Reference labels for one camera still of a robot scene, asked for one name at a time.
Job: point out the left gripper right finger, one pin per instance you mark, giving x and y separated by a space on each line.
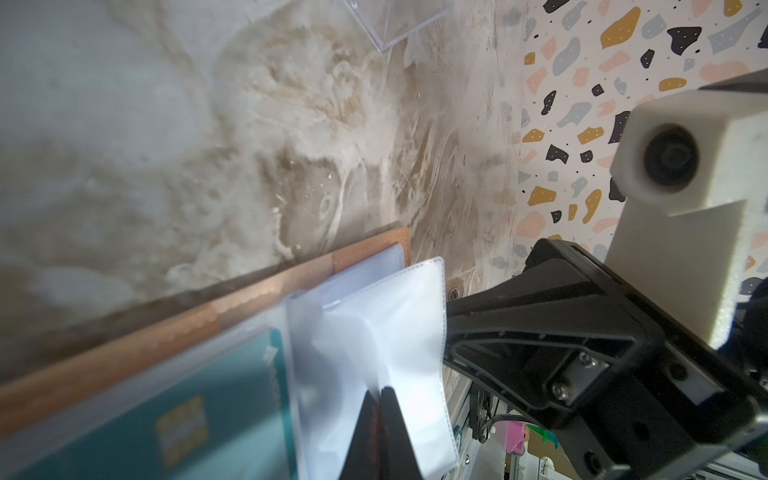
397 460

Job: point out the pink leather card holder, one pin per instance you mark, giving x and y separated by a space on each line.
332 369

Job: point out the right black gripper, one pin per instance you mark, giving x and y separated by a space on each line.
563 344

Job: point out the teal card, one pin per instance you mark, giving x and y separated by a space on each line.
220 411

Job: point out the clear acrylic card stand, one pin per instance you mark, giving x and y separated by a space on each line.
387 22

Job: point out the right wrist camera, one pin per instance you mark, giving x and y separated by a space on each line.
693 169

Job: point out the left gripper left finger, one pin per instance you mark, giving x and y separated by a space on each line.
363 457

